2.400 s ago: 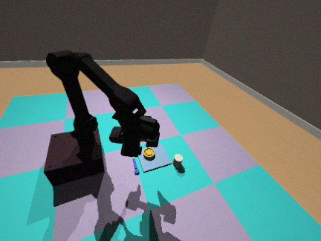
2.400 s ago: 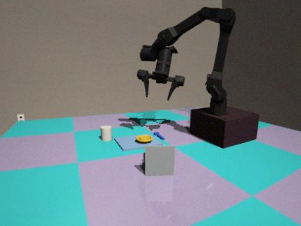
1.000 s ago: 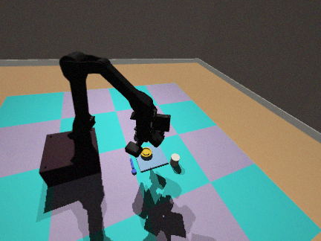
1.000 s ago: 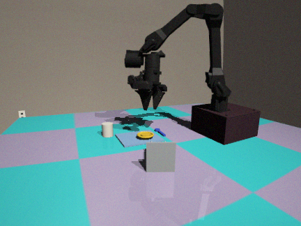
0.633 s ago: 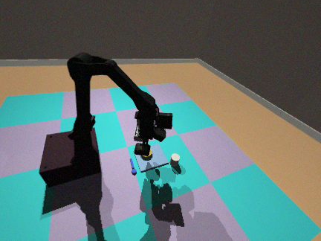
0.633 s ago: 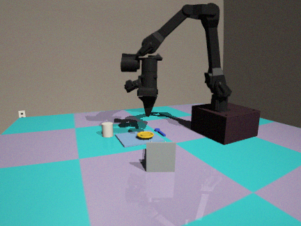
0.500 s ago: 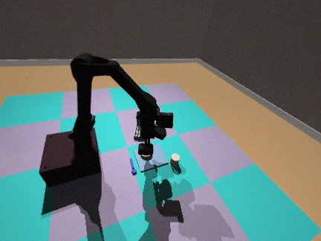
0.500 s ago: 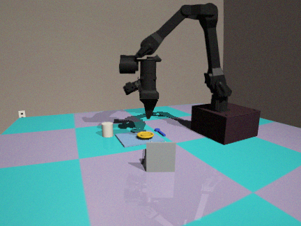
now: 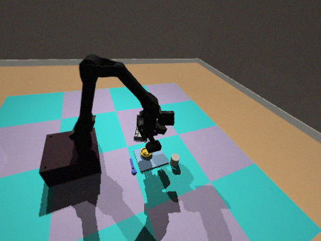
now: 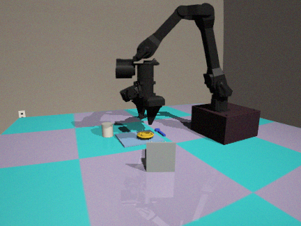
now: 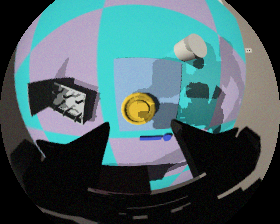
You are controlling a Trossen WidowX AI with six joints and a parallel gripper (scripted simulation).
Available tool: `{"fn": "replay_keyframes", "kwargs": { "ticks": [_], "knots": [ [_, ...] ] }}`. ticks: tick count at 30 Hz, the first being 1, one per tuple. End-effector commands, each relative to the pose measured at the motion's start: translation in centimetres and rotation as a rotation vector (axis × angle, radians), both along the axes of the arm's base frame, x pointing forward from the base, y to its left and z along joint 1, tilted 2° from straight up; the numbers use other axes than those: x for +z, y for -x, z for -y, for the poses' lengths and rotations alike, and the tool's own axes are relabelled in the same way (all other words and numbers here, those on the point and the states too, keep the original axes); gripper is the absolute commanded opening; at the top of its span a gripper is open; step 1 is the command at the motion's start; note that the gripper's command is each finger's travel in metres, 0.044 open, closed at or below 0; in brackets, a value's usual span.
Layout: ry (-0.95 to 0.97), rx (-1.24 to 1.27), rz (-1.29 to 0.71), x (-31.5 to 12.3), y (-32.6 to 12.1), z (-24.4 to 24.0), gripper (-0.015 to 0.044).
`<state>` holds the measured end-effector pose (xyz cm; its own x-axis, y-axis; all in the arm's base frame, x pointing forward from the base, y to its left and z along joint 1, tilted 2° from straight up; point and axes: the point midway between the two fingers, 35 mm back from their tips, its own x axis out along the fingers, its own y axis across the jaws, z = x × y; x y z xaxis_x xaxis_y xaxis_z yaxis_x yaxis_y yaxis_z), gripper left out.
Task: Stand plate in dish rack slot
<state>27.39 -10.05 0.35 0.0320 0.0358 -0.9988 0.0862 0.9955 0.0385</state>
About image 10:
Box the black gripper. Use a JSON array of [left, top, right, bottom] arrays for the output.
[[131, 78, 165, 125]]

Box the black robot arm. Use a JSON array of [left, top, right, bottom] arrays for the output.
[[116, 3, 233, 113]]

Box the yellow plate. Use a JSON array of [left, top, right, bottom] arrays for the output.
[[137, 132, 154, 140]]

